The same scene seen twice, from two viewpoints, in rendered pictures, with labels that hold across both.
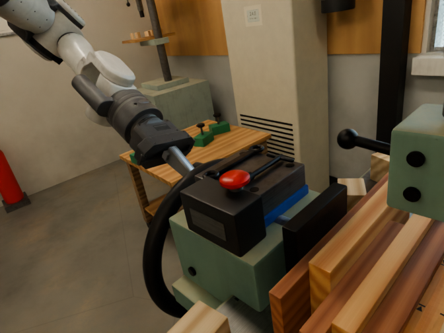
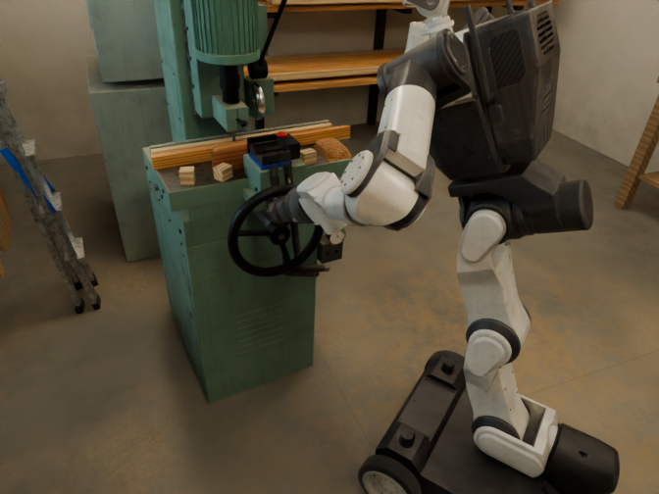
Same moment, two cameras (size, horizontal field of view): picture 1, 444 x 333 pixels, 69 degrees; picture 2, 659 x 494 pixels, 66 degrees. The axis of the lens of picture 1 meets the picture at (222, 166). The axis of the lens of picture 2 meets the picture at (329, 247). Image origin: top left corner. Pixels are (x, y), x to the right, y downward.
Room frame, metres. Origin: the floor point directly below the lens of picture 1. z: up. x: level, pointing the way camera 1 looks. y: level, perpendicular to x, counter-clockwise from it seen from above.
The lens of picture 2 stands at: (1.60, 0.38, 1.57)
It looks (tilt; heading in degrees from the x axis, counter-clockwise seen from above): 34 degrees down; 190
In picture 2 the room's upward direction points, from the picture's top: 3 degrees clockwise
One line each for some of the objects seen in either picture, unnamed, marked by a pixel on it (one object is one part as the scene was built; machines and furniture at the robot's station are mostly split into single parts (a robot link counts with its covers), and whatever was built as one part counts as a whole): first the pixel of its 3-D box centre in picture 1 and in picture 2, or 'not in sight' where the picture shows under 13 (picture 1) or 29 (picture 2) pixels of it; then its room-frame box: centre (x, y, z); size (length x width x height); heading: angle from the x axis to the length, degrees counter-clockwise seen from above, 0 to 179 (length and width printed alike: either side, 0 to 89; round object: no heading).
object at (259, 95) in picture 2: not in sight; (255, 101); (0.03, -0.17, 1.02); 0.12 x 0.03 x 0.12; 40
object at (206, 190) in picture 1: (240, 187); (276, 150); (0.32, -0.02, 0.99); 0.13 x 0.11 x 0.06; 130
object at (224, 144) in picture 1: (199, 177); not in sight; (1.70, 0.14, 0.32); 0.66 x 0.57 x 0.64; 126
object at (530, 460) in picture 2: not in sight; (516, 429); (0.54, 0.79, 0.28); 0.21 x 0.20 x 0.13; 70
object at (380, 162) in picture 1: (390, 167); (187, 175); (0.42, -0.25, 0.92); 0.04 x 0.04 x 0.04; 19
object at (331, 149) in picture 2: not in sight; (331, 145); (0.08, 0.10, 0.92); 0.14 x 0.09 x 0.04; 40
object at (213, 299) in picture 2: not in sight; (232, 271); (0.11, -0.27, 0.36); 0.58 x 0.45 x 0.71; 40
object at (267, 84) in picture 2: not in sight; (258, 94); (-0.04, -0.19, 1.02); 0.09 x 0.07 x 0.12; 130
